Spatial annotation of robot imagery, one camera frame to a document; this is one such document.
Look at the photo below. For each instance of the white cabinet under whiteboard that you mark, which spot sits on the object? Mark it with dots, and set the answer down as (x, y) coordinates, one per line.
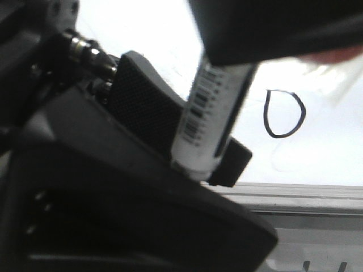
(315, 242)

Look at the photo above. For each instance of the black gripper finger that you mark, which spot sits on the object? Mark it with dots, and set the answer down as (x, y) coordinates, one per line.
(235, 32)
(151, 110)

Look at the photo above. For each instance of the white black whiteboard marker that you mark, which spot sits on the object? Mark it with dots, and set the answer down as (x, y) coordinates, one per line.
(208, 117)

